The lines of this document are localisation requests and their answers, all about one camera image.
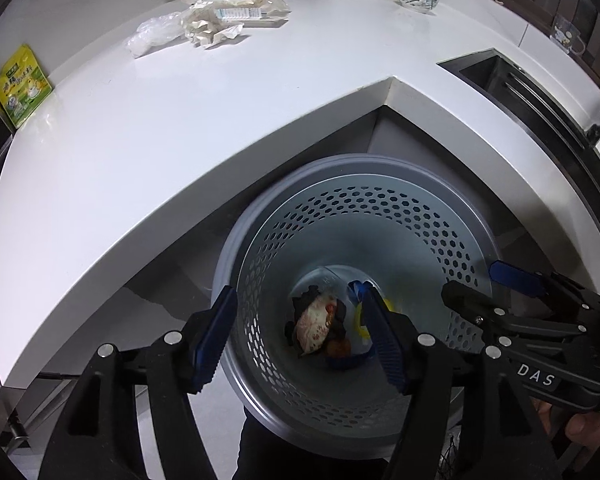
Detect dark grey cloth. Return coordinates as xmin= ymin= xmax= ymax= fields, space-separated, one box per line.
xmin=285 ymin=285 xmax=348 ymax=351

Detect clear glass mug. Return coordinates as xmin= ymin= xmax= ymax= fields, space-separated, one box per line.
xmin=550 ymin=15 xmax=588 ymax=56

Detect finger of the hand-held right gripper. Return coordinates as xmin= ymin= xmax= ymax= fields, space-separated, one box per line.
xmin=441 ymin=280 xmax=588 ymax=341
xmin=489 ymin=260 xmax=600 ymax=321

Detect yellow-green seasoning bag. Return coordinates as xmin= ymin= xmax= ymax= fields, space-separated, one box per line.
xmin=0 ymin=44 xmax=54 ymax=130

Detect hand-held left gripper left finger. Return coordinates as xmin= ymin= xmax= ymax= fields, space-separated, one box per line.
xmin=37 ymin=285 xmax=239 ymax=480

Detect person's leg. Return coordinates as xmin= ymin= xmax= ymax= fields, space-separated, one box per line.
xmin=235 ymin=405 xmax=396 ymax=480

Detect clear labelled plastic bag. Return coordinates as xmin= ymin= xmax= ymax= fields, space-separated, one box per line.
xmin=182 ymin=0 xmax=291 ymax=28

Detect yellow plastic ring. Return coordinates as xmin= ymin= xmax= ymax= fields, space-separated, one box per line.
xmin=355 ymin=300 xmax=396 ymax=346

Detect steel kitchen sink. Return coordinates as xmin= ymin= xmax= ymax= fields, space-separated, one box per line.
xmin=436 ymin=47 xmax=600 ymax=181

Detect printed snack wrapper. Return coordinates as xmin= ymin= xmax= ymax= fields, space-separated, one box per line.
xmin=296 ymin=294 xmax=341 ymax=358

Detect crumpled white paper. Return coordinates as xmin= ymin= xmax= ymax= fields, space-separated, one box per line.
xmin=181 ymin=2 xmax=246 ymax=51

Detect crumpled clear plastic film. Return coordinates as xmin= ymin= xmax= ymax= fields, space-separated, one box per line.
xmin=125 ymin=14 xmax=187 ymax=58

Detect clear plastic cup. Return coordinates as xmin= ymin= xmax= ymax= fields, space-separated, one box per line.
xmin=307 ymin=266 xmax=376 ymax=306

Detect person's right hand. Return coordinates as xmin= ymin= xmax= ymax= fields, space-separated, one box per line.
xmin=535 ymin=400 xmax=600 ymax=456

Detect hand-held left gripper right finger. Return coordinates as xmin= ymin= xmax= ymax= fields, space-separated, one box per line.
xmin=362 ymin=285 xmax=561 ymax=480

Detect grey perforated waste bin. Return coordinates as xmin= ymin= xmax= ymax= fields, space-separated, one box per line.
xmin=211 ymin=154 xmax=501 ymax=458

